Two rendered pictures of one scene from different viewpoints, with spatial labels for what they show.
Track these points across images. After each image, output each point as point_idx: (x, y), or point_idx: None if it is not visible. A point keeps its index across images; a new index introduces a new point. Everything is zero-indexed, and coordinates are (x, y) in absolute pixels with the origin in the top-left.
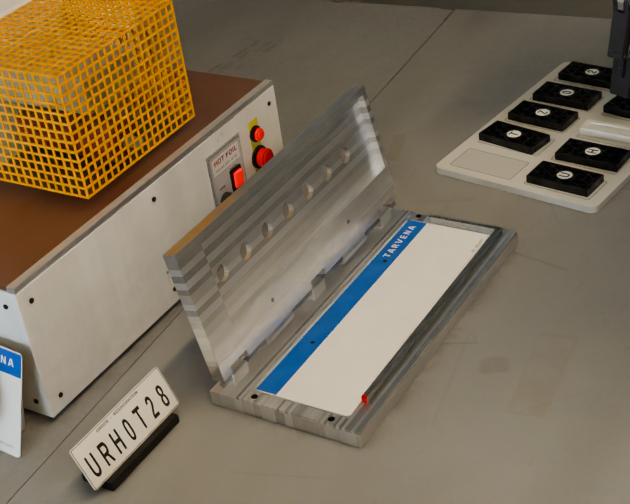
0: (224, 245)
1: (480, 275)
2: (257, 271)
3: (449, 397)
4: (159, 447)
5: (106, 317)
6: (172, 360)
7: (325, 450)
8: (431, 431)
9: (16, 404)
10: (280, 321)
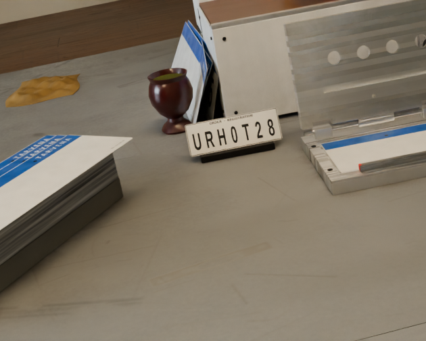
0: (343, 39)
1: None
2: (370, 72)
3: (422, 193)
4: (249, 155)
5: (288, 79)
6: (317, 124)
7: (314, 188)
8: (382, 204)
9: (199, 101)
10: (376, 114)
